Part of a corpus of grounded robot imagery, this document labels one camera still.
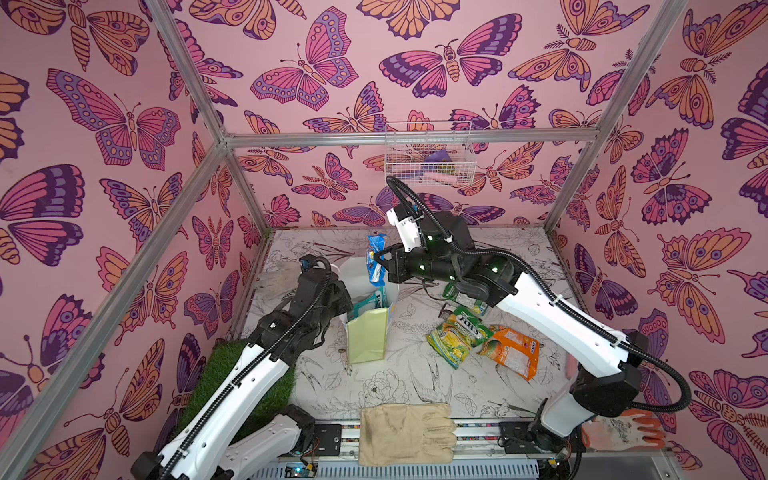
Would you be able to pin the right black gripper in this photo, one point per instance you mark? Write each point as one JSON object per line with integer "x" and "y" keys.
{"x": 390, "y": 261}

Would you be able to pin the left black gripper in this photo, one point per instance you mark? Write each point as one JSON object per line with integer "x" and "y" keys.
{"x": 335, "y": 293}

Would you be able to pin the small blue snack pack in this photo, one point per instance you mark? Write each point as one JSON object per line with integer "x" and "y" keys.
{"x": 376, "y": 272}

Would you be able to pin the white paper bag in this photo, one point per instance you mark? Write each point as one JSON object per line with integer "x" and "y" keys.
{"x": 367, "y": 334}

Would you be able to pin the yellow-green Fox's spring tea bag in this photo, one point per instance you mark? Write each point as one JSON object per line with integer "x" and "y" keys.
{"x": 458, "y": 334}

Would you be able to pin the orange Fox's candy bag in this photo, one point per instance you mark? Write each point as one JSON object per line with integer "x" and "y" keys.
{"x": 513, "y": 350}

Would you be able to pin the teal candy bag back-side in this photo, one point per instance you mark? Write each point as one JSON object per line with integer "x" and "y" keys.
{"x": 376, "y": 300}

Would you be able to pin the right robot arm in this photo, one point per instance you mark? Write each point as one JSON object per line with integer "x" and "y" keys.
{"x": 438, "y": 246}

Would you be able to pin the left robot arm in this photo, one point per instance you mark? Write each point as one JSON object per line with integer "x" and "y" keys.
{"x": 207, "y": 448}

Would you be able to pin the green spring tea bag back-side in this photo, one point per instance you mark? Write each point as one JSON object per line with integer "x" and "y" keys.
{"x": 477, "y": 307}

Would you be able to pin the beige work glove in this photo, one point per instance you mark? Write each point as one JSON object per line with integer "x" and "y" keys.
{"x": 407, "y": 433}

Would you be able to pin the orange white garden glove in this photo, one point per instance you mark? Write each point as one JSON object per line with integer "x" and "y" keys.
{"x": 632, "y": 430}

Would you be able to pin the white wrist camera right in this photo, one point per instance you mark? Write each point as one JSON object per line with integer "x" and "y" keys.
{"x": 407, "y": 226}

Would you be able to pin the white wire basket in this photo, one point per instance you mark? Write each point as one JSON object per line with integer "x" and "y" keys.
{"x": 422, "y": 153}

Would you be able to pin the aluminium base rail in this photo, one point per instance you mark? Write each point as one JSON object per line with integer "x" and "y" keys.
{"x": 469, "y": 449}

